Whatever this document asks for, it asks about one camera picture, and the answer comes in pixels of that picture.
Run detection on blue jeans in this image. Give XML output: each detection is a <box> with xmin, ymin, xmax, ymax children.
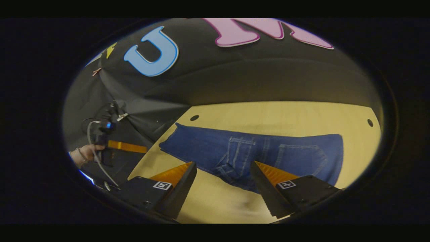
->
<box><xmin>159</xmin><ymin>123</ymin><xmax>344</xmax><ymax>194</ymax></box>

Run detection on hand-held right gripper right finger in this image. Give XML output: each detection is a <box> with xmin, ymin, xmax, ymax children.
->
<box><xmin>250</xmin><ymin>160</ymin><xmax>340</xmax><ymax>219</ymax></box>

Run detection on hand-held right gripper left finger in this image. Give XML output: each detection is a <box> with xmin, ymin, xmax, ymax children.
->
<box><xmin>117</xmin><ymin>161</ymin><xmax>198</xmax><ymax>220</ymax></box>

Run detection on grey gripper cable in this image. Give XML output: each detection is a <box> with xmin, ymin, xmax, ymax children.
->
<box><xmin>87</xmin><ymin>120</ymin><xmax>120</xmax><ymax>187</ymax></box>

